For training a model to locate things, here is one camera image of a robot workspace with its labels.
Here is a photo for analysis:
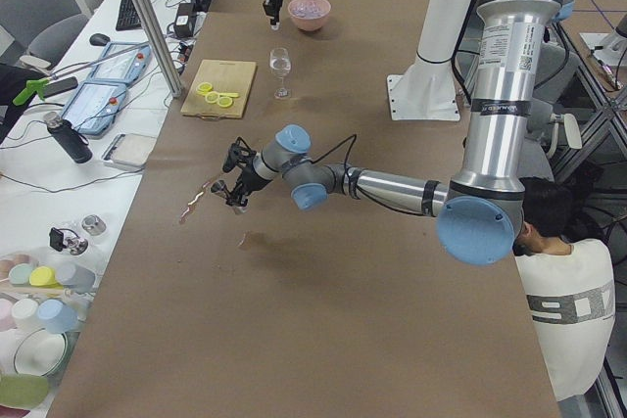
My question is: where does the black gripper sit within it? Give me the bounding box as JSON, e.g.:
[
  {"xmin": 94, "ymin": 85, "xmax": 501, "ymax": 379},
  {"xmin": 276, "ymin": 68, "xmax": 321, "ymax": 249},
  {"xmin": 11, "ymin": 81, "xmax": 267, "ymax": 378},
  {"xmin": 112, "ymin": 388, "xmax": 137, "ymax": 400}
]
[
  {"xmin": 263, "ymin": 0, "xmax": 283, "ymax": 26},
  {"xmin": 226, "ymin": 158, "xmax": 272, "ymax": 208}
]

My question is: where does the steel double jigger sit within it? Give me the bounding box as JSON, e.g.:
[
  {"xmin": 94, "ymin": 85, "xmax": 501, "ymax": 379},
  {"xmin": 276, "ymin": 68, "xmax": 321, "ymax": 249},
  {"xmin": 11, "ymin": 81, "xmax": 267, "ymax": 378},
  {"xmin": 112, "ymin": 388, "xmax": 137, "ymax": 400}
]
[{"xmin": 210, "ymin": 180, "xmax": 247, "ymax": 214}]

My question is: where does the clear wine glass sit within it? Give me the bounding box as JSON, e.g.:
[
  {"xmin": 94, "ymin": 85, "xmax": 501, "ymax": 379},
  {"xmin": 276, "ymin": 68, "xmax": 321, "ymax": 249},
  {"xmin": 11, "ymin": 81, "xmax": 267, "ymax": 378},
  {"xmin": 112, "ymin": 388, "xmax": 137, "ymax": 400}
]
[{"xmin": 269, "ymin": 47, "xmax": 291, "ymax": 99}]

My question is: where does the pink bowl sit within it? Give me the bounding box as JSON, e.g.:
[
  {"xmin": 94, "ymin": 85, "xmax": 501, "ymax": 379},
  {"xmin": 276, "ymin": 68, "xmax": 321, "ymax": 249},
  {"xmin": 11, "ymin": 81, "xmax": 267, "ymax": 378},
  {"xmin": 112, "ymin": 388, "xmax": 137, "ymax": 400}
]
[{"xmin": 288, "ymin": 0, "xmax": 331, "ymax": 32}]

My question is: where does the bamboo cutting board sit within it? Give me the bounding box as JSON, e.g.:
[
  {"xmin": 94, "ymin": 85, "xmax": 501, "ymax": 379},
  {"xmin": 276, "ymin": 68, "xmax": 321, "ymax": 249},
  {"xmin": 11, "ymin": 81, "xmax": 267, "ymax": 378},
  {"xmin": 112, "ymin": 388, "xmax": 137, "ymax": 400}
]
[{"xmin": 180, "ymin": 60, "xmax": 257, "ymax": 118}]

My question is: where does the lemon slice near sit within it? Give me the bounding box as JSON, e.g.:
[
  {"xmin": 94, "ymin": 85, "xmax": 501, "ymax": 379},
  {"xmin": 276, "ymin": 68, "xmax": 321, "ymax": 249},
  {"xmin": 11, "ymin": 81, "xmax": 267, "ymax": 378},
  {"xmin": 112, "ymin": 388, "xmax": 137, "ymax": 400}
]
[{"xmin": 217, "ymin": 97, "xmax": 233, "ymax": 109}]

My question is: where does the lemon slice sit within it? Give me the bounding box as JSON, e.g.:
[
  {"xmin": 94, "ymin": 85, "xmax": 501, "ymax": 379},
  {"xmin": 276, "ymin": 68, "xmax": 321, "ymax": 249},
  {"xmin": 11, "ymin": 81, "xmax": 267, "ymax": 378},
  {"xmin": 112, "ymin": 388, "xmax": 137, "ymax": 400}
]
[
  {"xmin": 217, "ymin": 97, "xmax": 233, "ymax": 109},
  {"xmin": 196, "ymin": 82, "xmax": 214, "ymax": 96},
  {"xmin": 205, "ymin": 91, "xmax": 220, "ymax": 104}
]

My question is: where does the lemon slice far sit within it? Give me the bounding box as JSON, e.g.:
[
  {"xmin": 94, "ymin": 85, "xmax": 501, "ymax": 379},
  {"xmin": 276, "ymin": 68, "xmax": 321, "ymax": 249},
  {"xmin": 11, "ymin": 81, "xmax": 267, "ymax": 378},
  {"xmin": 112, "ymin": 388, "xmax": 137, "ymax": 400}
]
[{"xmin": 196, "ymin": 82, "xmax": 214, "ymax": 96}]

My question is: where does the lemon slice middle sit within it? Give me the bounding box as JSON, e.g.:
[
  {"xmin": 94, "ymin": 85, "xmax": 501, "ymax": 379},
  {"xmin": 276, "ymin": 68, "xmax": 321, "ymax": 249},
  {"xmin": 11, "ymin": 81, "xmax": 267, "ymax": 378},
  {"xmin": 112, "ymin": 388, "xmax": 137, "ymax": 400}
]
[{"xmin": 205, "ymin": 91, "xmax": 220, "ymax": 104}]

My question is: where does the black keyboard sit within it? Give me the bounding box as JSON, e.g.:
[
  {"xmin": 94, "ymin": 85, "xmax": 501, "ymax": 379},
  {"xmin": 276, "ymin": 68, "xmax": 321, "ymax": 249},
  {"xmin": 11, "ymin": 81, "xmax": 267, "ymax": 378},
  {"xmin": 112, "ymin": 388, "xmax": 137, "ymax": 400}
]
[{"xmin": 115, "ymin": 0, "xmax": 141, "ymax": 31}]

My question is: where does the upper teach pendant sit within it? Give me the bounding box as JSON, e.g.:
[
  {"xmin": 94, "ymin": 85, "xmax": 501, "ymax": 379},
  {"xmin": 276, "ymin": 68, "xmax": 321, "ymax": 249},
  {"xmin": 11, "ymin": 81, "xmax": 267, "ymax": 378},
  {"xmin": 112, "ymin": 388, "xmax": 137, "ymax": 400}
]
[{"xmin": 87, "ymin": 42, "xmax": 152, "ymax": 85}]

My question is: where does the teach pendant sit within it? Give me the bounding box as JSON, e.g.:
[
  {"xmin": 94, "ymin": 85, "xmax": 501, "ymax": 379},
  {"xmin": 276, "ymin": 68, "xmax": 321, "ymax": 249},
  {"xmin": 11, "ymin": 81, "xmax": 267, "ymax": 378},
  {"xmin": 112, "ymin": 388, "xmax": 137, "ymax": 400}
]
[
  {"xmin": 87, "ymin": 42, "xmax": 152, "ymax": 85},
  {"xmin": 61, "ymin": 81, "xmax": 127, "ymax": 138}
]

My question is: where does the lower teach pendant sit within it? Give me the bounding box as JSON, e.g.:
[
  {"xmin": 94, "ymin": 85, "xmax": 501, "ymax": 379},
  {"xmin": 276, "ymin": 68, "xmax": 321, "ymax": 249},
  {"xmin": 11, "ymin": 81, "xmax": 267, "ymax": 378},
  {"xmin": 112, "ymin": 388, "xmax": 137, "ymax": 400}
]
[{"xmin": 61, "ymin": 81, "xmax": 127, "ymax": 138}]

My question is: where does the black computer mouse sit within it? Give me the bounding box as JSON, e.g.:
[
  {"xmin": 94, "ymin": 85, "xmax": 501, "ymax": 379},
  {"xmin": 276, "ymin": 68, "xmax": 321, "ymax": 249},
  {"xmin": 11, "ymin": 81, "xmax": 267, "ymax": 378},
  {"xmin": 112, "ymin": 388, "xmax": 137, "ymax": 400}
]
[{"xmin": 89, "ymin": 33, "xmax": 111, "ymax": 47}]

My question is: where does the grey plastic cup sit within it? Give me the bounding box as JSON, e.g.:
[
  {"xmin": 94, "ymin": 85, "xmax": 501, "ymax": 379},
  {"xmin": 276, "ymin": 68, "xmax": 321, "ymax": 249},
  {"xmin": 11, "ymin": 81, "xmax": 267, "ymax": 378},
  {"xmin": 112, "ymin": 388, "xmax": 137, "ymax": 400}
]
[{"xmin": 55, "ymin": 262, "xmax": 96, "ymax": 294}]

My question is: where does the black water bottle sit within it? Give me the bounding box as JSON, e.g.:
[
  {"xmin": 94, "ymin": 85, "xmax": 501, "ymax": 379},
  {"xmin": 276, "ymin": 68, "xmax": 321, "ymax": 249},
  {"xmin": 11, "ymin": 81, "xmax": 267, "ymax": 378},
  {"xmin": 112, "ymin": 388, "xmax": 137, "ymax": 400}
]
[{"xmin": 43, "ymin": 112, "xmax": 93, "ymax": 163}]

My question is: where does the yellow plastic cup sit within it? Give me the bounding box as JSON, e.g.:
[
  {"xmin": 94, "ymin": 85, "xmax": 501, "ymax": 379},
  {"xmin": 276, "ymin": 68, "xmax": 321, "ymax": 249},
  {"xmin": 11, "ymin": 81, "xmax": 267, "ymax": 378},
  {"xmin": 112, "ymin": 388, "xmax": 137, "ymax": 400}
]
[{"xmin": 28, "ymin": 266, "xmax": 63, "ymax": 289}]

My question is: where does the blue plastic cup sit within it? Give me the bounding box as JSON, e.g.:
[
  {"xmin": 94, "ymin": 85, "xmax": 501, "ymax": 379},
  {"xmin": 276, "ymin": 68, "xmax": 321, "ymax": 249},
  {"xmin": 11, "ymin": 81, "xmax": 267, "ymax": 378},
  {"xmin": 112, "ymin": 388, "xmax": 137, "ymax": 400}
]
[{"xmin": 36, "ymin": 299, "xmax": 79, "ymax": 334}]

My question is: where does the green plastic cup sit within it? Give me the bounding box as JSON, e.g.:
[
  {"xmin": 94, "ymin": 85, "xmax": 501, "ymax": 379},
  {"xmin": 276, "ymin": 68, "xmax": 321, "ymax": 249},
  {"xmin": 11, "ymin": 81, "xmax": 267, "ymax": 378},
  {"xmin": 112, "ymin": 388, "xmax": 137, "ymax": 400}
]
[{"xmin": 9, "ymin": 263, "xmax": 33, "ymax": 287}]

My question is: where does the grey chair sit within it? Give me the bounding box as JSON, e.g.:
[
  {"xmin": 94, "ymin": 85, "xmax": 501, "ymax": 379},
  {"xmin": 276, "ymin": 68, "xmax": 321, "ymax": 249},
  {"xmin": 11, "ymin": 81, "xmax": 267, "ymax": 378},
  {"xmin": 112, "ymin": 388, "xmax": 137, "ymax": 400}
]
[{"xmin": 1, "ymin": 0, "xmax": 89, "ymax": 66}]

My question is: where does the white plastic cup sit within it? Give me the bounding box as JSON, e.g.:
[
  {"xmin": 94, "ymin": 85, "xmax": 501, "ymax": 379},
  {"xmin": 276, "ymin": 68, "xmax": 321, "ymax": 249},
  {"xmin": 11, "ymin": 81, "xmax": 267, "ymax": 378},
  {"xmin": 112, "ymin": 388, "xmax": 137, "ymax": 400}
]
[{"xmin": 11, "ymin": 299, "xmax": 42, "ymax": 332}]

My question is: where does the white green-rimmed plate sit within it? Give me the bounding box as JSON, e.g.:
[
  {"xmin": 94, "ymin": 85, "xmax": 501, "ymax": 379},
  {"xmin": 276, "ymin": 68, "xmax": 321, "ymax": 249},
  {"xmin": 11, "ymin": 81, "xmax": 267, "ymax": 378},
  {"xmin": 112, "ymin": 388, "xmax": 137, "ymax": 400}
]
[{"xmin": 13, "ymin": 329, "xmax": 69, "ymax": 377}]

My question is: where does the seated person white shirt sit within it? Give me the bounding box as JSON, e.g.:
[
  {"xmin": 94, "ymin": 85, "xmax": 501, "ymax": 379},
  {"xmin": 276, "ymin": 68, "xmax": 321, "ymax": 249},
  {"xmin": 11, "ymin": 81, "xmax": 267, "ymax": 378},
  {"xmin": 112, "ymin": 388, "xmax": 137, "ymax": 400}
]
[{"xmin": 513, "ymin": 177, "xmax": 615, "ymax": 401}]

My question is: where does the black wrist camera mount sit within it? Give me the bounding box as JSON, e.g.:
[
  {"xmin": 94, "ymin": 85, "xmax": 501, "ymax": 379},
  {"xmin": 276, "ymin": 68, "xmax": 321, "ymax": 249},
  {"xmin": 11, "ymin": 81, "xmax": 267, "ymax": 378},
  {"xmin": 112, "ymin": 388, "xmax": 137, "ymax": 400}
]
[{"xmin": 222, "ymin": 137, "xmax": 257, "ymax": 173}]

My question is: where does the aluminium frame post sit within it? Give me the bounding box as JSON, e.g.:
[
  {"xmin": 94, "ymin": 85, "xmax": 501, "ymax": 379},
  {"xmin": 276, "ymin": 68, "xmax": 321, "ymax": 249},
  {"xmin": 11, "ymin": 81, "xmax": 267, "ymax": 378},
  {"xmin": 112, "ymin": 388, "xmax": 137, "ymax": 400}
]
[{"xmin": 132, "ymin": 0, "xmax": 183, "ymax": 98}]

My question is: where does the white pedestal column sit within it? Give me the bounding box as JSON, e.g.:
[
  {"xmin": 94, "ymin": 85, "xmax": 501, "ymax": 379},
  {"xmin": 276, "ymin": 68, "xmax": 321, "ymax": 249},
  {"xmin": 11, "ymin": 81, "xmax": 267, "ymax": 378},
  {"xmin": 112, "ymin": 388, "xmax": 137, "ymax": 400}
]
[{"xmin": 388, "ymin": 0, "xmax": 471, "ymax": 121}]

